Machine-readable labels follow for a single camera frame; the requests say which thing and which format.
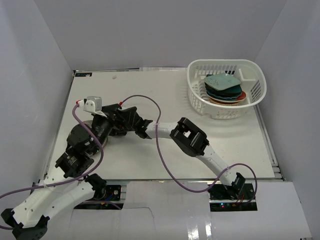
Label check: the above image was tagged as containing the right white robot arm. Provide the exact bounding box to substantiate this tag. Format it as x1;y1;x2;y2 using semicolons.
116;107;246;200

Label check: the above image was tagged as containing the dark teal square plate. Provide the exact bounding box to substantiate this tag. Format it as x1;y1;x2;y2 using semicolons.
205;83;243;96

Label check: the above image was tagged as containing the light blue rectangular plate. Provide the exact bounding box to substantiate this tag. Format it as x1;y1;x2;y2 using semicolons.
204;73;241;91

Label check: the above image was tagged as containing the red and teal wave plate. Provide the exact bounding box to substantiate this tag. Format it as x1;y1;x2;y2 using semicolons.
210;91;247;104

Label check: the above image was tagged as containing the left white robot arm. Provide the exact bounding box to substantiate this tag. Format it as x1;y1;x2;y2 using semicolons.
0;103;125;240

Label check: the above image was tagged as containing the teal scalloped round plate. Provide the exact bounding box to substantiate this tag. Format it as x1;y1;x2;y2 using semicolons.
206;91;241;101

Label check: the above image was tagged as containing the white plastic dish bin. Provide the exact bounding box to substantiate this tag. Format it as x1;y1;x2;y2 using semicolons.
186;59;267;120

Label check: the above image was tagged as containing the silver metallic round plate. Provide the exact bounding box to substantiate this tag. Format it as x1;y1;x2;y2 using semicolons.
83;120;108;149

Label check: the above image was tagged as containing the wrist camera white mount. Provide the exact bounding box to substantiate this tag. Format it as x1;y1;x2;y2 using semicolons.
119;100;125;110
76;96;106;117

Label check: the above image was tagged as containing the orange woven round plate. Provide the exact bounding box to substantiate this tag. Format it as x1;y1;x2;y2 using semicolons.
210;99;239;107

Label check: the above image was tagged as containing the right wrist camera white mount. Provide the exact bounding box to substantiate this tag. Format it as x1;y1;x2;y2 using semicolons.
119;100;125;110

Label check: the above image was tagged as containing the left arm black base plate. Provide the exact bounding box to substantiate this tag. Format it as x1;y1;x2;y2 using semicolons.
93;185;122;201

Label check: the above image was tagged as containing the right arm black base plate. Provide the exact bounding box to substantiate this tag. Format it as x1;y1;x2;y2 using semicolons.
208;183;258;213

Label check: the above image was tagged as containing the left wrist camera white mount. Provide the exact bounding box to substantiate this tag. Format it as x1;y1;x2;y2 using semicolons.
76;96;106;117

